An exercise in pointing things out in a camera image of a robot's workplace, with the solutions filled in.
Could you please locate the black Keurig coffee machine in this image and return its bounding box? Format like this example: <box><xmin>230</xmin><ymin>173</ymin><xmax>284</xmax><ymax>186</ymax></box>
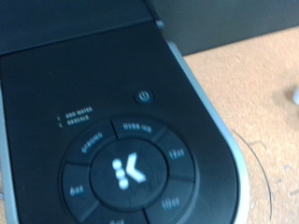
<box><xmin>0</xmin><ymin>0</ymin><xmax>251</xmax><ymax>224</ymax></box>

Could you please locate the small white object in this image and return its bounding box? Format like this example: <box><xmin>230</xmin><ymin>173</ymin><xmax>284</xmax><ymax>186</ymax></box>
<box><xmin>292</xmin><ymin>86</ymin><xmax>299</xmax><ymax>106</ymax></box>

